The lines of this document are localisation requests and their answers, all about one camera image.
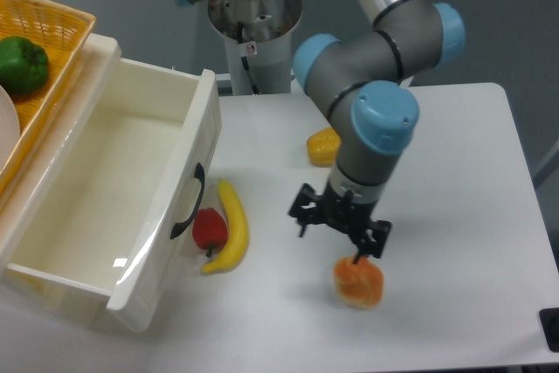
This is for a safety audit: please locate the orange bread roll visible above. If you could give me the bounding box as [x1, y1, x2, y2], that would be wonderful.
[332, 255, 384, 310]

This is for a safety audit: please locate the yellow banana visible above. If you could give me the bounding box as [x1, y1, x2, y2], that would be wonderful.
[201, 178, 250, 275]

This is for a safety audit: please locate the black cable on pedestal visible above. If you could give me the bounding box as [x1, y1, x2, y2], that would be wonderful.
[236, 21, 262, 96]

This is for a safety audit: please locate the white drawer cabinet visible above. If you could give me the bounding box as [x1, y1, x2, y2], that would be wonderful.
[1, 34, 121, 325]

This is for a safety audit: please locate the black corner device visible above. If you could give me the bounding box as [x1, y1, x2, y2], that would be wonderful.
[539, 307, 559, 353]

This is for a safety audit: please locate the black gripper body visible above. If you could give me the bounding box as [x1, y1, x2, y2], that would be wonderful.
[318, 184, 377, 239]

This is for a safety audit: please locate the red bell pepper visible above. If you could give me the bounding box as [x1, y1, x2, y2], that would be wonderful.
[192, 208, 229, 258]

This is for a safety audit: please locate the white plate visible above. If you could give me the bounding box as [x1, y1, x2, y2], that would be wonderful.
[0, 87, 21, 169]

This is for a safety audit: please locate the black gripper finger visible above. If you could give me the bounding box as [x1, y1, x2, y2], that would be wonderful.
[288, 183, 321, 237]
[352, 220, 392, 265]

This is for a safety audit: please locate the yellow bell pepper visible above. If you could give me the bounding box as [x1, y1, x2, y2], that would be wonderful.
[306, 128, 342, 167]

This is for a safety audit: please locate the green bell pepper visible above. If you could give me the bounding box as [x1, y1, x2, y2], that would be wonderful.
[1, 36, 49, 95]

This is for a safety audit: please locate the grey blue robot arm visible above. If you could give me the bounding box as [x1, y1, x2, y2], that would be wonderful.
[174, 0, 466, 259]

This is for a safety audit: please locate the yellow woven basket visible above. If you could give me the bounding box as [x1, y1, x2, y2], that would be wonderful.
[1, 0, 96, 191]

